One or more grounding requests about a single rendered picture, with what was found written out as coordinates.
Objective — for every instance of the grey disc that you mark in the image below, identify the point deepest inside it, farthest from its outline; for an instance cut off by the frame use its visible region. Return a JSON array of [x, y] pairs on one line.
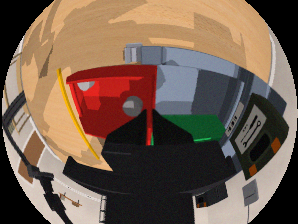
[[84, 86], [133, 106]]

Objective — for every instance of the yellow bar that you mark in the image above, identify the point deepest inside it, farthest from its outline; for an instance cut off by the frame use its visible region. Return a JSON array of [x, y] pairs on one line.
[[62, 87]]

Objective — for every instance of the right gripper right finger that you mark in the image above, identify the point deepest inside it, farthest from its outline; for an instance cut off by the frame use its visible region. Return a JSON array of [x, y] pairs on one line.
[[168, 132]]

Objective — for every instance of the grey metal shelf rack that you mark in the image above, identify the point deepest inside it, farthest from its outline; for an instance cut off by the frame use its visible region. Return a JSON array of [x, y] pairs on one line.
[[190, 82]]

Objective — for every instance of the green open bin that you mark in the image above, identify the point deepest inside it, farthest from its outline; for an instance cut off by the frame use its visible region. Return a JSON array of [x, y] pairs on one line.
[[202, 127]]

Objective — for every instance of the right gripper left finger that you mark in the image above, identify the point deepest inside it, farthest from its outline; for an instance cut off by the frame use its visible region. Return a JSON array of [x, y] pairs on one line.
[[130, 133]]

